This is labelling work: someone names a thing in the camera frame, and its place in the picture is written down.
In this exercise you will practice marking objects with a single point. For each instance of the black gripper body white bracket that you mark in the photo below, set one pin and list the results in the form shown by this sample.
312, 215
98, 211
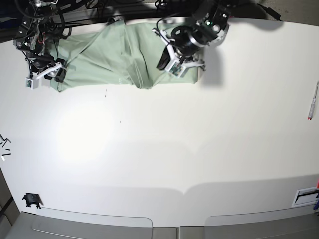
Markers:
44, 66

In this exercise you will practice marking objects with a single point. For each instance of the light green T-shirt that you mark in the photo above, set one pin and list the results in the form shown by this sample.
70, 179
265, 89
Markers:
119, 53

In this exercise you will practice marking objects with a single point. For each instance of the black clamp bracket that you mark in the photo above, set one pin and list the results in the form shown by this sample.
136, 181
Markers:
32, 199

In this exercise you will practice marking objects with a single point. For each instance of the robot arm with red cable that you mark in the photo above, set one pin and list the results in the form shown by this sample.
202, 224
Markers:
43, 22

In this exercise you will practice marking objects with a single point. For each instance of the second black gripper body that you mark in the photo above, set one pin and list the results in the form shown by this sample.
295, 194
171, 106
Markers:
182, 46

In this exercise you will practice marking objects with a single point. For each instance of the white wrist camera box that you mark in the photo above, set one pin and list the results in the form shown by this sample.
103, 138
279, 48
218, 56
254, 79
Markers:
32, 83
175, 68

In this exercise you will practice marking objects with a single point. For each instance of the red blue tool handles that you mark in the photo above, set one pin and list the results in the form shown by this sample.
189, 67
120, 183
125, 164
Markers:
316, 206

